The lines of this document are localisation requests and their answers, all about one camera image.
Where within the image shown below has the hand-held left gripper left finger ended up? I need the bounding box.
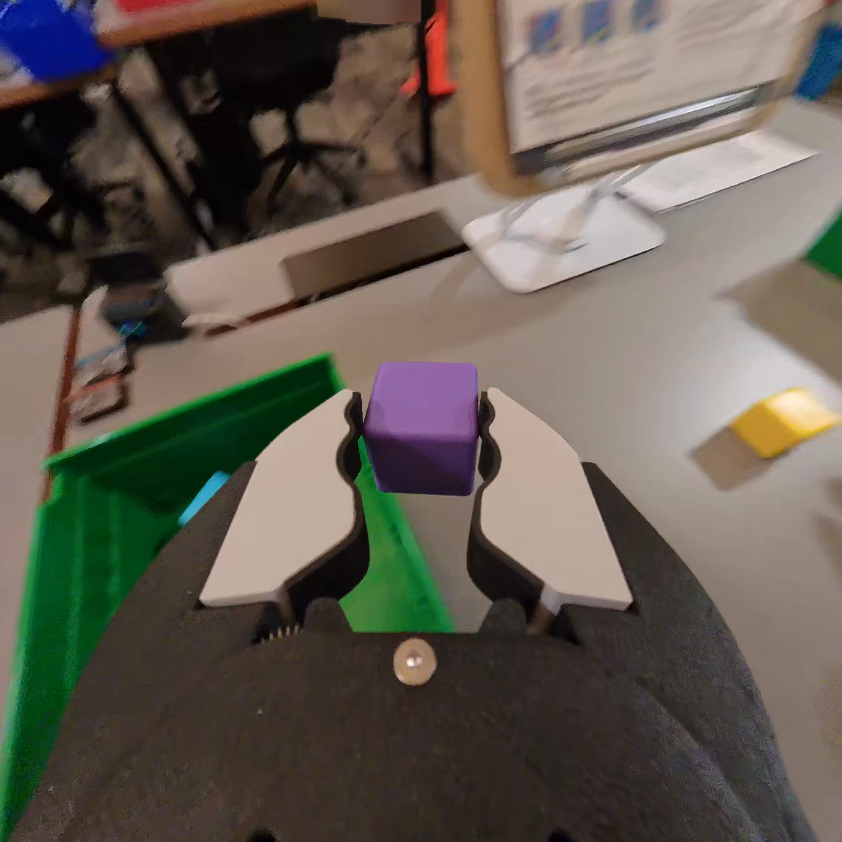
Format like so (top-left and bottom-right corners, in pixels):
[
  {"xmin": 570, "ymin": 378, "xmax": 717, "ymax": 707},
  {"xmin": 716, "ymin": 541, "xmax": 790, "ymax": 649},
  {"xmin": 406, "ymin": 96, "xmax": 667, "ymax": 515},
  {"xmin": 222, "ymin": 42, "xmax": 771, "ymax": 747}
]
[{"xmin": 197, "ymin": 388, "xmax": 371, "ymax": 626}]

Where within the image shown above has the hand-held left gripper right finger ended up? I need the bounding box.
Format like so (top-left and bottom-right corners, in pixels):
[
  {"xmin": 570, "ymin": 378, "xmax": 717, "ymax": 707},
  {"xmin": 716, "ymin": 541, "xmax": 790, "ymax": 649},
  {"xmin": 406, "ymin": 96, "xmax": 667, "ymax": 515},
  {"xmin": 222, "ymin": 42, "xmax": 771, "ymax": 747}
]
[{"xmin": 467, "ymin": 387, "xmax": 634, "ymax": 635}]

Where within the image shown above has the blue cube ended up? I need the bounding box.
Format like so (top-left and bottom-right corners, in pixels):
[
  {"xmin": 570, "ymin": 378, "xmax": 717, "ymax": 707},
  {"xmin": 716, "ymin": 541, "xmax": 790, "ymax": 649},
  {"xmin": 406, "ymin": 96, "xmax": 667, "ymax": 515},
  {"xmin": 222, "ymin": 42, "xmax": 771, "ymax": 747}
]
[{"xmin": 178, "ymin": 470, "xmax": 231, "ymax": 527}]

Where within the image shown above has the purple cube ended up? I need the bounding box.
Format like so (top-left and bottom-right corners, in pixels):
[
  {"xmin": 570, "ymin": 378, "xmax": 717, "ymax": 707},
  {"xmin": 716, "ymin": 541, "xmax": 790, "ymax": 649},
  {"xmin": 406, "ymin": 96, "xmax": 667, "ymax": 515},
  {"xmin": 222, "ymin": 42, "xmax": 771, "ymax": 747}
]
[{"xmin": 362, "ymin": 362, "xmax": 479, "ymax": 496}]

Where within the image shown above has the green plastic bin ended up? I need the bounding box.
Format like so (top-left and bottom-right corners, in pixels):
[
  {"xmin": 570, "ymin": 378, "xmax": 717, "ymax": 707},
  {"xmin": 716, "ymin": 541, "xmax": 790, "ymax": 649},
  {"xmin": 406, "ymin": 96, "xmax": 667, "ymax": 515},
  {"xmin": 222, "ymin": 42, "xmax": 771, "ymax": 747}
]
[
  {"xmin": 806, "ymin": 210, "xmax": 842, "ymax": 277},
  {"xmin": 0, "ymin": 353, "xmax": 455, "ymax": 823}
]

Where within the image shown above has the yellow cube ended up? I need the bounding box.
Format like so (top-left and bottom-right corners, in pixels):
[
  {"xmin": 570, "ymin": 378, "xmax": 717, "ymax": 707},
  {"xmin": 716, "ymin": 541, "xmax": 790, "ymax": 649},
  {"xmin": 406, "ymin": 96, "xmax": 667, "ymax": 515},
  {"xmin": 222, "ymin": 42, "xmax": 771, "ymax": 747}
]
[{"xmin": 729, "ymin": 388, "xmax": 842, "ymax": 460}]

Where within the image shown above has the document stand with white base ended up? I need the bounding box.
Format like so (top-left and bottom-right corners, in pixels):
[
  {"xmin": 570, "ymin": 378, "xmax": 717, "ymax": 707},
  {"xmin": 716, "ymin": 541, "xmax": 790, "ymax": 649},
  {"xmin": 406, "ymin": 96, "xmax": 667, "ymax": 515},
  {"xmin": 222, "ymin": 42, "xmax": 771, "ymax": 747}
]
[{"xmin": 454, "ymin": 0, "xmax": 830, "ymax": 293}]

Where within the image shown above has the black charger box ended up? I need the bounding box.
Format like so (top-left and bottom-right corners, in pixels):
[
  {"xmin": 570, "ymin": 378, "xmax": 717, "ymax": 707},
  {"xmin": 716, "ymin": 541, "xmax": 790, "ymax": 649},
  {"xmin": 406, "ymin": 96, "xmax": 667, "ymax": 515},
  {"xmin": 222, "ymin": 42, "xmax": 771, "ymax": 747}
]
[{"xmin": 86, "ymin": 253, "xmax": 172, "ymax": 343}]

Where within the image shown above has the laminated paper sheet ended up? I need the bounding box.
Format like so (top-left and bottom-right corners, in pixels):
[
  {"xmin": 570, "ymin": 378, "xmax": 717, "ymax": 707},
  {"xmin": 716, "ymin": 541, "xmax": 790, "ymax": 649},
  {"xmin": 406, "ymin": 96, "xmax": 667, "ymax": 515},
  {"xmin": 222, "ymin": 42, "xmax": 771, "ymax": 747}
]
[{"xmin": 621, "ymin": 135, "xmax": 820, "ymax": 213}]

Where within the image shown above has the black office chair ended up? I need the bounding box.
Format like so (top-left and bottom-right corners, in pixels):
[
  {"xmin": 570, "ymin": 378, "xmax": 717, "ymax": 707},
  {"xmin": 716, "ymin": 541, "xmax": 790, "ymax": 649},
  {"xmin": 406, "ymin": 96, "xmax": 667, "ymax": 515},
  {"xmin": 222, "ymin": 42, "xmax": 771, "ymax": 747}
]
[{"xmin": 217, "ymin": 26, "xmax": 369, "ymax": 205}]

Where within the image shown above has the printed instruction sheet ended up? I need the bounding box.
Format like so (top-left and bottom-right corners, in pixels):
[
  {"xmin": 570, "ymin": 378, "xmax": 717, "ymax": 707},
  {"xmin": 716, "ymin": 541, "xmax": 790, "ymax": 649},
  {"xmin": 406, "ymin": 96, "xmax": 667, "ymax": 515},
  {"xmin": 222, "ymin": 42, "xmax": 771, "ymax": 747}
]
[{"xmin": 500, "ymin": 0, "xmax": 823, "ymax": 155}]

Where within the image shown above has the orange traffic cone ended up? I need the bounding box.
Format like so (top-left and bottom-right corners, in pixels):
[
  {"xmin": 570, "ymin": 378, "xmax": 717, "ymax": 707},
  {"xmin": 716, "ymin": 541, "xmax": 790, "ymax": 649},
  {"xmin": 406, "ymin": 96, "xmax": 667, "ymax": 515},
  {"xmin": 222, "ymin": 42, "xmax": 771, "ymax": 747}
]
[{"xmin": 401, "ymin": 0, "xmax": 458, "ymax": 100}]

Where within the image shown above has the wooden top office table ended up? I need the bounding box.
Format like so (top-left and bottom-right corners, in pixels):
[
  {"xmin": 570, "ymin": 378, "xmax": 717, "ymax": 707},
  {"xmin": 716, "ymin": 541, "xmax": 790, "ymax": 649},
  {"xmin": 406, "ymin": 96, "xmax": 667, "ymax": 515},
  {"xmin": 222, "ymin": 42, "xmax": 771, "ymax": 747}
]
[{"xmin": 0, "ymin": 0, "xmax": 317, "ymax": 109}]

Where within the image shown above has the blue storage bin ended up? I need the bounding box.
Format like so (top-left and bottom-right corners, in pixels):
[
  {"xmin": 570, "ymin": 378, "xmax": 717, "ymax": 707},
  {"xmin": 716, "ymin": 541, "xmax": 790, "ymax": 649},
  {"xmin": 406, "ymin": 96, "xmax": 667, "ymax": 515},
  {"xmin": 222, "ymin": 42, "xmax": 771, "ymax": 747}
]
[{"xmin": 0, "ymin": 0, "xmax": 116, "ymax": 83}]

